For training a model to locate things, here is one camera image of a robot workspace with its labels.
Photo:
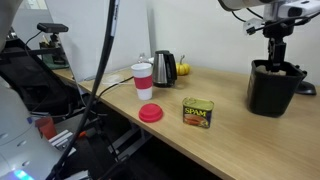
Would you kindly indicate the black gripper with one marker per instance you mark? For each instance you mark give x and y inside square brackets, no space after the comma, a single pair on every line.
[276,33]

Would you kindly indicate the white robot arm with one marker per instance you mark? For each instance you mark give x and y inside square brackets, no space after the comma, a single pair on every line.
[20,143]

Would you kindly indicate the crumpled white paper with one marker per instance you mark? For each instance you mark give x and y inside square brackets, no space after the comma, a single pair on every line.
[261,69]

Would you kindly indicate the black landfill bin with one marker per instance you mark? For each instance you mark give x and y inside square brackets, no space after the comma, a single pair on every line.
[271,95]

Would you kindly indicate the clear mounting plate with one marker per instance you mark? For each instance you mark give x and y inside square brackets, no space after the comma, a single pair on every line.
[252,26]

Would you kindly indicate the black stand base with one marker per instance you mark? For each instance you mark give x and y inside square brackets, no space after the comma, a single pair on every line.
[306,87]

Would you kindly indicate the small yellow pumpkin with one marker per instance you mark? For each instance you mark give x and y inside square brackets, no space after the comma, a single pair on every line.
[183,69]

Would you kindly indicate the spam can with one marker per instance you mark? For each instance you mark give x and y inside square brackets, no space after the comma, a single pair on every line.
[197,113]

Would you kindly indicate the steel electric kettle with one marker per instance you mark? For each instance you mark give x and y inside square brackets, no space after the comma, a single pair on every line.
[161,68]

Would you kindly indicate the clear plastic water bottle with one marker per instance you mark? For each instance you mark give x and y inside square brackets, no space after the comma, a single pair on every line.
[142,58]

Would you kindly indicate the white cup with red sleeve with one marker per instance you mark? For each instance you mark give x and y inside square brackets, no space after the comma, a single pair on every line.
[143,81]

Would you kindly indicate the red cup lid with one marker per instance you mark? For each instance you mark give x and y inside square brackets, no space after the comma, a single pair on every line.
[150,112]

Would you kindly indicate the white partition panel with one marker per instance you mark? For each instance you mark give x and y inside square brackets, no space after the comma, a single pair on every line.
[133,33]

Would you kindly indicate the clear tape roll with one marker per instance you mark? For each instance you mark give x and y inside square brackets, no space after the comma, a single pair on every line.
[112,80]

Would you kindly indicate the red plastic cup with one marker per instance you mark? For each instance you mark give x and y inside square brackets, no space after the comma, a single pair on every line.
[46,127]

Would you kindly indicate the black office chair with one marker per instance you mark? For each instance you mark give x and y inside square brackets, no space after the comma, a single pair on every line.
[33,83]

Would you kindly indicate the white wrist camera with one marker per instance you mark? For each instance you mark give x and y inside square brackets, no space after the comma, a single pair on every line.
[296,9]

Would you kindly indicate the black camera on stand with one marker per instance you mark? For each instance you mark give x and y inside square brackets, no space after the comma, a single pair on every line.
[52,27]

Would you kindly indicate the aluminium frame bracket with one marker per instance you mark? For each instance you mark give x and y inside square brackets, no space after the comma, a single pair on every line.
[61,140]

